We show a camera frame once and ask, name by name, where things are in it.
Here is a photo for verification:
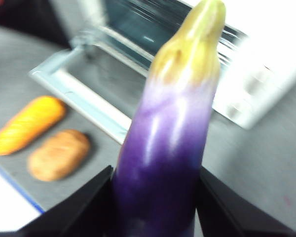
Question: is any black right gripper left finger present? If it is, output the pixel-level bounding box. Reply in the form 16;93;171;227
14;165;114;237

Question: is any orange corn cob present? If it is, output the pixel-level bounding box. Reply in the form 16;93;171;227
0;95;67;157

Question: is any purple eggplant with green stem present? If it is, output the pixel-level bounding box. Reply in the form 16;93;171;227
111;0;227;237

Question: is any glass oven door with handle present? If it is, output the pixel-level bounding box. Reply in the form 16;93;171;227
29;41;154;145

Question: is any brown potato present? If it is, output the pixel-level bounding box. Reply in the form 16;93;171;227
27;129;91;182

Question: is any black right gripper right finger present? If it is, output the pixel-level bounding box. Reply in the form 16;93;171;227
197;167;296;237

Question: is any beige oven dial knob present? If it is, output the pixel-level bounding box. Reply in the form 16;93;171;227
225;100;248;119
245;66;272;87

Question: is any cream white toaster oven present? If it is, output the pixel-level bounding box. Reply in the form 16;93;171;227
71;0;296;131

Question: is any metal wire oven rack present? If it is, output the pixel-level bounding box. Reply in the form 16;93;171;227
98;0;249;69

